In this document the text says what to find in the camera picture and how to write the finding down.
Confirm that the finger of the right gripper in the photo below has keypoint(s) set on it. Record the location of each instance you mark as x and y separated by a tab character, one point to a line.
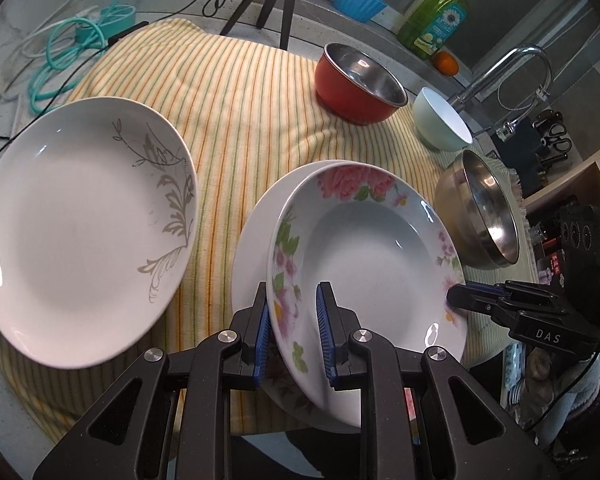
474	297

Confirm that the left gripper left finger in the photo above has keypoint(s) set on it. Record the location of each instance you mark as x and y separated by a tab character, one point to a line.
127	432

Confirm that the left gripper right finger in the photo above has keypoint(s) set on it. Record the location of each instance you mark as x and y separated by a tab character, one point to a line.
423	416

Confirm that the large pink rose plate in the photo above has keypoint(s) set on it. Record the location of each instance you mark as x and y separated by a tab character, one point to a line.
388	258

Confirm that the pink blossom deep plate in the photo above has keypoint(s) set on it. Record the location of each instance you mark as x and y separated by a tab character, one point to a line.
249	270

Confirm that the white plate grey leaf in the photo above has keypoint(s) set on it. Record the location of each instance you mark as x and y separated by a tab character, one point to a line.
98	217

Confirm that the red steel bowl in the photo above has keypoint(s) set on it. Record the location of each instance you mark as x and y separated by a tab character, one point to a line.
355	87

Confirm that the stainless steel bowl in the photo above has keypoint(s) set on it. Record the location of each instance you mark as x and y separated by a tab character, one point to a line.
472	206

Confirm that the wooden shelf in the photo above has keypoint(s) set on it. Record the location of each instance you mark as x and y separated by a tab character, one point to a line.
581	183

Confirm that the chrome faucet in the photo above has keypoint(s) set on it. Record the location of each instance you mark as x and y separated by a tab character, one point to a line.
497	74

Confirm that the black scissors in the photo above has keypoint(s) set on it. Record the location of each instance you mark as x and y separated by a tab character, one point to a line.
555	144

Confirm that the pale green ceramic bowl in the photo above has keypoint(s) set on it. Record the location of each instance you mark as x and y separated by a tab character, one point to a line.
438	125

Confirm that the orange fruit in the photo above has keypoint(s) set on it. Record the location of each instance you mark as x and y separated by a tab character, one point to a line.
445	64

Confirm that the green dish soap bottle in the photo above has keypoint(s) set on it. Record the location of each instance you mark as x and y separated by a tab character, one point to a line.
430	26

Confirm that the blue plastic basket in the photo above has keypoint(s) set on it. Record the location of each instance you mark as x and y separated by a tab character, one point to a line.
359	10

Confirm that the teal hose reel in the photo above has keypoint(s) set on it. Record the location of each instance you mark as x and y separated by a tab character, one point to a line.
110	20

